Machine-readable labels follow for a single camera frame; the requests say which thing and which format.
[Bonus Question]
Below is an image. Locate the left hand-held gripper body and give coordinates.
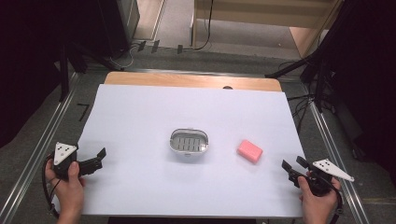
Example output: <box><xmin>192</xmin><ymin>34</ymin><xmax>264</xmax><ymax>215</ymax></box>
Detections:
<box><xmin>50</xmin><ymin>142</ymin><xmax>98</xmax><ymax>182</ymax></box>

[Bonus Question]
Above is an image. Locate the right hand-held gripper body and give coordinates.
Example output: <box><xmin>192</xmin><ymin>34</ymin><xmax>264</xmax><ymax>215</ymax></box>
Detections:
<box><xmin>289</xmin><ymin>159</ymin><xmax>356</xmax><ymax>197</ymax></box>

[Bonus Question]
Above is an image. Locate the pink soap bar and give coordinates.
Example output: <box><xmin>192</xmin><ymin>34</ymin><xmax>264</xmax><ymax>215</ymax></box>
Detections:
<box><xmin>236</xmin><ymin>139</ymin><xmax>264</xmax><ymax>164</ymax></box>

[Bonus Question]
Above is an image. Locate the metal rectangular tray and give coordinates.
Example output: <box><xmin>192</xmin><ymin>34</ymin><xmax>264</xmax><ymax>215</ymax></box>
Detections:
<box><xmin>169</xmin><ymin>127</ymin><xmax>210</xmax><ymax>155</ymax></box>

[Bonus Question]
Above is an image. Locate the person's right hand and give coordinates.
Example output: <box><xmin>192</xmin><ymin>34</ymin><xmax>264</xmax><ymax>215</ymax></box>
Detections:
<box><xmin>297</xmin><ymin>172</ymin><xmax>342</xmax><ymax>218</ymax></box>

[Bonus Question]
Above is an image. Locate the person's left hand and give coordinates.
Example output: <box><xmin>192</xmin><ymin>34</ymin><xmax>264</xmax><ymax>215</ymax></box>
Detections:
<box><xmin>45</xmin><ymin>161</ymin><xmax>87</xmax><ymax>216</ymax></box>

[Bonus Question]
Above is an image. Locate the black metal stand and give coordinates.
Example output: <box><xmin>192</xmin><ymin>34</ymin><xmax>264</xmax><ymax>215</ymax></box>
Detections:
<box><xmin>58</xmin><ymin>43</ymin><xmax>92</xmax><ymax>103</ymax></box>

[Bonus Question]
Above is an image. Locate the white paper sheet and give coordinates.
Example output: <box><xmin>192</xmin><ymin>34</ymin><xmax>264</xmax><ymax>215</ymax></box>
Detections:
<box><xmin>50</xmin><ymin>83</ymin><xmax>307</xmax><ymax>218</ymax></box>

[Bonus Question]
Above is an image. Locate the black tripod stand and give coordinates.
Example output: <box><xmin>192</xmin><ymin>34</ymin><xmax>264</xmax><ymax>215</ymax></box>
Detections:
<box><xmin>264</xmin><ymin>46</ymin><xmax>335</xmax><ymax>114</ymax></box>

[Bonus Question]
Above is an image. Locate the dark curtain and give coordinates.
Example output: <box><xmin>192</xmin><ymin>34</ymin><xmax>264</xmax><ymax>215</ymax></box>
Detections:
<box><xmin>314</xmin><ymin>0</ymin><xmax>396</xmax><ymax>181</ymax></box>
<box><xmin>0</xmin><ymin>0</ymin><xmax>130</xmax><ymax>149</ymax></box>

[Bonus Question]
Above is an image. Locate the wooden table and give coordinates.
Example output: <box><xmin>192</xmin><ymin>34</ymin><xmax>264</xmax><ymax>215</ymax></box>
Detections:
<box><xmin>103</xmin><ymin>71</ymin><xmax>283</xmax><ymax>92</ymax></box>

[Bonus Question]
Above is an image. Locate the light wooden cabinet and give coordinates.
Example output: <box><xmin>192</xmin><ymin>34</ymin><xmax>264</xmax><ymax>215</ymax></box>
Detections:
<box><xmin>190</xmin><ymin>0</ymin><xmax>344</xmax><ymax>59</ymax></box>

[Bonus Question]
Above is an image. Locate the metal floor rail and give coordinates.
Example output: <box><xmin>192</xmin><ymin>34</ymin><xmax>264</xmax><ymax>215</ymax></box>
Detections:
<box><xmin>0</xmin><ymin>72</ymin><xmax>80</xmax><ymax>224</ymax></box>
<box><xmin>307</xmin><ymin>101</ymin><xmax>372</xmax><ymax>224</ymax></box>

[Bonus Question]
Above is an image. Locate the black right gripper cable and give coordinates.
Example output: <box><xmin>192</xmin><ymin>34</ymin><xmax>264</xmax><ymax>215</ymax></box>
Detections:
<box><xmin>328</xmin><ymin>178</ymin><xmax>345</xmax><ymax>224</ymax></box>

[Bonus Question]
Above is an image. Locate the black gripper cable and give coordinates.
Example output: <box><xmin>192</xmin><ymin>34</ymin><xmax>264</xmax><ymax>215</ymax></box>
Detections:
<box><xmin>328</xmin><ymin>178</ymin><xmax>345</xmax><ymax>224</ymax></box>
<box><xmin>41</xmin><ymin>154</ymin><xmax>62</xmax><ymax>219</ymax></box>

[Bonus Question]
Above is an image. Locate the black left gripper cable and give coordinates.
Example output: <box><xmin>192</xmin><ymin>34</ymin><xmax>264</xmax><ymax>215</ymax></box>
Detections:
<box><xmin>41</xmin><ymin>154</ymin><xmax>62</xmax><ymax>219</ymax></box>

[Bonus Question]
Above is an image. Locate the bundle of black floor cables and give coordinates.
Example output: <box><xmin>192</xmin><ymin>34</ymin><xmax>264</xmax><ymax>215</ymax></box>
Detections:
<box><xmin>278</xmin><ymin>60</ymin><xmax>335</xmax><ymax>133</ymax></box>

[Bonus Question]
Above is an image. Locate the white floor cable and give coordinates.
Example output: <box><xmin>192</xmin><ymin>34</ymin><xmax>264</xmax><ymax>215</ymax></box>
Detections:
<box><xmin>109</xmin><ymin>43</ymin><xmax>139</xmax><ymax>70</ymax></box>

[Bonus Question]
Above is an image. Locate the black hanging cable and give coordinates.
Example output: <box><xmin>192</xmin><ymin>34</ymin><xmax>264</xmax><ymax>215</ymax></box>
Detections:
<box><xmin>191</xmin><ymin>0</ymin><xmax>215</xmax><ymax>51</ymax></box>

